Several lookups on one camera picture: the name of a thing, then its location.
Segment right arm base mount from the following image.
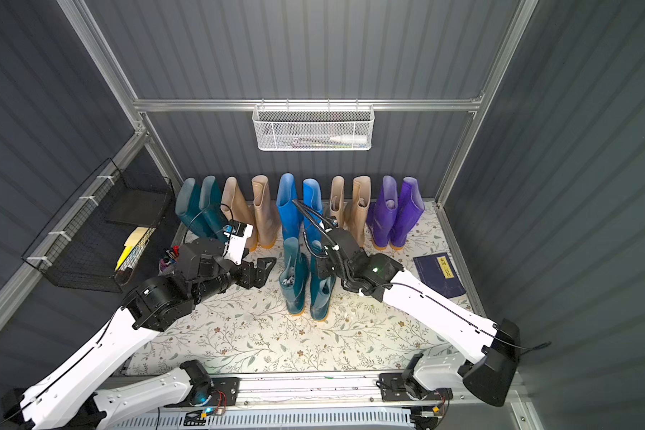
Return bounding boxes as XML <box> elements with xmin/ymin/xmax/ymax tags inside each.
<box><xmin>376</xmin><ymin>370</ymin><xmax>453</xmax><ymax>403</ymax></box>

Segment dark blue book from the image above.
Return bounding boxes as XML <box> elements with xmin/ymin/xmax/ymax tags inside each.
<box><xmin>413</xmin><ymin>253</ymin><xmax>466</xmax><ymax>298</ymax></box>

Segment white tube in basket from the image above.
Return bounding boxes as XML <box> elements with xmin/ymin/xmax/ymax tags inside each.
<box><xmin>329</xmin><ymin>134</ymin><xmax>368</xmax><ymax>146</ymax></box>

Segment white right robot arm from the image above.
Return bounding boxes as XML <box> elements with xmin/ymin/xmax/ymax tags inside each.
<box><xmin>319</xmin><ymin>228</ymin><xmax>531</xmax><ymax>407</ymax></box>

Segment purple boot front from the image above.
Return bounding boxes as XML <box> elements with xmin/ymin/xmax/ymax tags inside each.
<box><xmin>390</xmin><ymin>177</ymin><xmax>425</xmax><ymax>250</ymax></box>
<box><xmin>367</xmin><ymin>176</ymin><xmax>399</xmax><ymax>251</ymax></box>

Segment black wire wall basket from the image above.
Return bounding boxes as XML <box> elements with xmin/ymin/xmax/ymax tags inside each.
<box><xmin>21</xmin><ymin>163</ymin><xmax>179</xmax><ymax>293</ymax></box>

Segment teal boot front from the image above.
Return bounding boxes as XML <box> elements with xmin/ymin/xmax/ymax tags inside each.
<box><xmin>279</xmin><ymin>238</ymin><xmax>310</xmax><ymax>315</ymax></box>
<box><xmin>310</xmin><ymin>240</ymin><xmax>337</xmax><ymax>322</ymax></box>

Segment dark teal boot back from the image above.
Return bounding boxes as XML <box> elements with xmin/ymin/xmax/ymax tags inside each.
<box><xmin>175</xmin><ymin>177</ymin><xmax>214</xmax><ymax>238</ymax></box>
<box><xmin>199</xmin><ymin>176</ymin><xmax>229</xmax><ymax>243</ymax></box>

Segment pink pen cup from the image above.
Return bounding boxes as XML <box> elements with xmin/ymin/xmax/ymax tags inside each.
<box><xmin>158</xmin><ymin>245</ymin><xmax>179</xmax><ymax>275</ymax></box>

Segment beige boot back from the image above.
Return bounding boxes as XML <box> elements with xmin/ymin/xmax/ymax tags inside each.
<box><xmin>344</xmin><ymin>176</ymin><xmax>371</xmax><ymax>248</ymax></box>
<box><xmin>329</xmin><ymin>176</ymin><xmax>345</xmax><ymax>228</ymax></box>
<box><xmin>220</xmin><ymin>177</ymin><xmax>257</xmax><ymax>252</ymax></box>
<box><xmin>251</xmin><ymin>175</ymin><xmax>281</xmax><ymax>249</ymax></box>

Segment white wire mesh basket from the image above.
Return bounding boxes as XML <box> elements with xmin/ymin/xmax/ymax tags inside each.
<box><xmin>252</xmin><ymin>103</ymin><xmax>376</xmax><ymax>152</ymax></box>

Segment yellow sticky notes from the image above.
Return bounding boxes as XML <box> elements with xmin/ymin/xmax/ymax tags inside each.
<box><xmin>116</xmin><ymin>227</ymin><xmax>156</xmax><ymax>272</ymax></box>

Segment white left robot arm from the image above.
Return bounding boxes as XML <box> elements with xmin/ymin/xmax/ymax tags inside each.
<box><xmin>2</xmin><ymin>220</ymin><xmax>276</xmax><ymax>429</ymax></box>

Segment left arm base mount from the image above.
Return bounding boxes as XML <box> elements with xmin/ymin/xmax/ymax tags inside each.
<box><xmin>166</xmin><ymin>377</ymin><xmax>241</xmax><ymax>409</ymax></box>

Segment blue boot back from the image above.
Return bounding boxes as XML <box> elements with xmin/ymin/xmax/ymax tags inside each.
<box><xmin>303</xmin><ymin>178</ymin><xmax>324</xmax><ymax>247</ymax></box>
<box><xmin>276</xmin><ymin>173</ymin><xmax>303</xmax><ymax>240</ymax></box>

